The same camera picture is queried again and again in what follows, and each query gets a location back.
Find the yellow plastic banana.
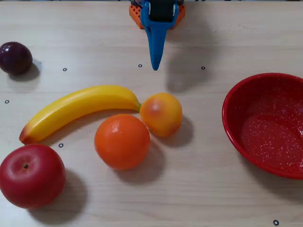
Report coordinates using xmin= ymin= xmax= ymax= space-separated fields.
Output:
xmin=18 ymin=85 xmax=142 ymax=145

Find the orange robot base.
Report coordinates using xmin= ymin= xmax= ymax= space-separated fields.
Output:
xmin=129 ymin=3 xmax=187 ymax=30

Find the red apple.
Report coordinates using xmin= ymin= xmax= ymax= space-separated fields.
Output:
xmin=0 ymin=144 xmax=67 ymax=210

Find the blue gripper black motor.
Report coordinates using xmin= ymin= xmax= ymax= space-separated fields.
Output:
xmin=141 ymin=0 xmax=180 ymax=71

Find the red speckled bowl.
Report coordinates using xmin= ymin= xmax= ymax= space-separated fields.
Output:
xmin=222 ymin=72 xmax=303 ymax=180

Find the dark purple plum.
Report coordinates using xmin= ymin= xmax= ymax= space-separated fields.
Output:
xmin=0 ymin=41 xmax=33 ymax=76

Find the yellow orange peach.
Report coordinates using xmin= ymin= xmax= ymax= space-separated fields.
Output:
xmin=139 ymin=92 xmax=183 ymax=138

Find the orange fruit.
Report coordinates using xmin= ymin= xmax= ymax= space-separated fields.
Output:
xmin=94 ymin=113 xmax=151 ymax=171

